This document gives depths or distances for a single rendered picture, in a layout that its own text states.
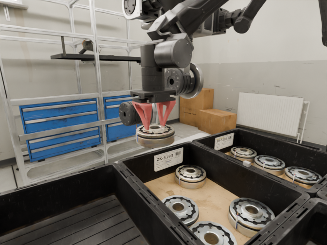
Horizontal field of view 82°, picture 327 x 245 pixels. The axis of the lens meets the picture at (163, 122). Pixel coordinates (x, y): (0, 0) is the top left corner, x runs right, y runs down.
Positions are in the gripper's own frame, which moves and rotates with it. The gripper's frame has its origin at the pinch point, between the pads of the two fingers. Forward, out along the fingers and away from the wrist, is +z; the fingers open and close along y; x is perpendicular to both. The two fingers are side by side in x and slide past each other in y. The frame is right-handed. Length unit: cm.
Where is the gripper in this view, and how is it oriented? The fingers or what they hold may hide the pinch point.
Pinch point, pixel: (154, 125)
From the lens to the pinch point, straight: 50.0
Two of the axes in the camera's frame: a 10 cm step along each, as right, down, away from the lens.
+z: 0.2, 9.6, 2.9
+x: -5.8, -2.2, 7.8
